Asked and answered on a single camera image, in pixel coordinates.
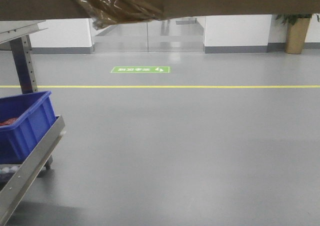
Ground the gold plant pot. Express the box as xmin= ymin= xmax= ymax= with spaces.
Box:
xmin=284 ymin=18 xmax=311 ymax=55

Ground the steel lower shelf frame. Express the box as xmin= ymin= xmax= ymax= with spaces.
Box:
xmin=0 ymin=115 xmax=65 ymax=226

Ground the brown cardboard carton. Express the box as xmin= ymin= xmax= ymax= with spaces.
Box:
xmin=0 ymin=0 xmax=320 ymax=29

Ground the steel upper shelf tray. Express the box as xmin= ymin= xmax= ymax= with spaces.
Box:
xmin=0 ymin=20 xmax=46 ymax=44

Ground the steel shelf upright post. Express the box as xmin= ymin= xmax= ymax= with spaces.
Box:
xmin=9 ymin=35 xmax=38 ymax=94

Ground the green floor sign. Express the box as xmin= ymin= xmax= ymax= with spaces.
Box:
xmin=111 ymin=66 xmax=171 ymax=74

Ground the blue bin on shelf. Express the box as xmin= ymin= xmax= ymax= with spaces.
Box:
xmin=0 ymin=91 xmax=57 ymax=164

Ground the green potted plant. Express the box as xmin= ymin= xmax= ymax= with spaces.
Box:
xmin=275 ymin=13 xmax=320 ymax=25

